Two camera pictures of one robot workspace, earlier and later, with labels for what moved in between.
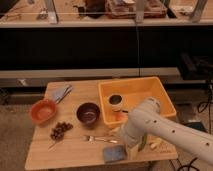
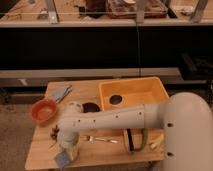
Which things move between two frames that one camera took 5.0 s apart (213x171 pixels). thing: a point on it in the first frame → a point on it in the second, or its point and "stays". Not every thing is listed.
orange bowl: x=43 y=111 stays
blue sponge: x=113 y=153 → x=61 y=158
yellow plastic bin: x=132 y=92 stays
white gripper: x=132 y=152 → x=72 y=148
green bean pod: x=144 y=141 stays
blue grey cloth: x=60 y=93 stays
